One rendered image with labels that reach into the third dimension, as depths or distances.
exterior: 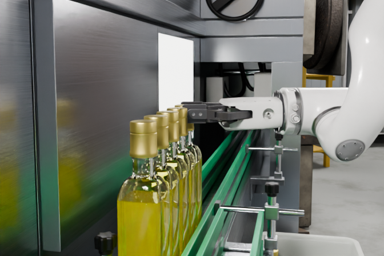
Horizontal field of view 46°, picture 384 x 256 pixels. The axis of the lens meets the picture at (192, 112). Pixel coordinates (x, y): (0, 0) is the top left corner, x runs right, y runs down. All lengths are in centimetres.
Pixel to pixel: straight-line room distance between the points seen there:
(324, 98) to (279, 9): 93
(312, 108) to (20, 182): 47
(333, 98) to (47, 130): 47
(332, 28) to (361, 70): 320
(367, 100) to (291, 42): 99
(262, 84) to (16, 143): 132
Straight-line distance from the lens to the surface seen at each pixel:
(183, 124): 73
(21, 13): 62
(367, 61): 74
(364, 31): 76
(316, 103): 80
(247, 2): 171
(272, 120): 77
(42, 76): 63
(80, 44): 69
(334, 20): 393
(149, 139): 56
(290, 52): 169
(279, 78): 169
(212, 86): 184
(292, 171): 174
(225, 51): 171
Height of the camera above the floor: 140
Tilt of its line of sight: 6 degrees down
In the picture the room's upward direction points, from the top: straight up
